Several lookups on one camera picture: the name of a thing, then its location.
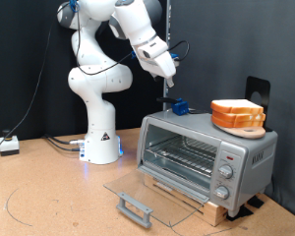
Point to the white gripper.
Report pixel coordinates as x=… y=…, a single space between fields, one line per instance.
x=162 y=65

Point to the black foam pad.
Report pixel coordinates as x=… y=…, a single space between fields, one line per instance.
x=240 y=213
x=256 y=201

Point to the silver oven knob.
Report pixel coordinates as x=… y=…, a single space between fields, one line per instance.
x=226 y=171
x=221 y=192

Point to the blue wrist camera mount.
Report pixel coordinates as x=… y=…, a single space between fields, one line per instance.
x=174 y=56

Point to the black spatula with blue block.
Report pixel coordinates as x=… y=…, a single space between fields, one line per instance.
x=180 y=107

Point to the silver toaster oven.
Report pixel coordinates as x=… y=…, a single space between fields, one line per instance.
x=252 y=154

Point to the vertical aluminium pole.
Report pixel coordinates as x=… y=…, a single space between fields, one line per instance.
x=167 y=95

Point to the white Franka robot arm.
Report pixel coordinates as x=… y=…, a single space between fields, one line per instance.
x=98 y=82

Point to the wooden slatted block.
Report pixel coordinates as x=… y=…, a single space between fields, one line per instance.
x=213 y=211

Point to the emergency stop button box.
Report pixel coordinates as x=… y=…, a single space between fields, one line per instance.
x=9 y=144

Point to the black metal bookend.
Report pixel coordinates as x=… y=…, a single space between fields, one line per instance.
x=264 y=87

